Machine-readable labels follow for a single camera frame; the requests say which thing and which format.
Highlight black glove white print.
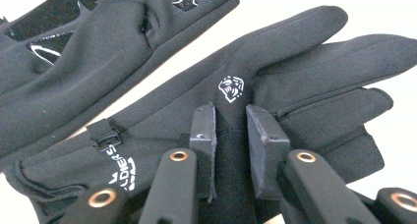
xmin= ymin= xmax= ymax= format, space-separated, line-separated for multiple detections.
xmin=0 ymin=0 xmax=241 ymax=168
xmin=3 ymin=5 xmax=417 ymax=224

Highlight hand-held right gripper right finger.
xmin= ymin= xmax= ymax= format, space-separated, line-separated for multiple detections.
xmin=245 ymin=104 xmax=291 ymax=199

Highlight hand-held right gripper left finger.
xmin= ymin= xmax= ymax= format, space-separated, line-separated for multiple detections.
xmin=189 ymin=102 xmax=218 ymax=202

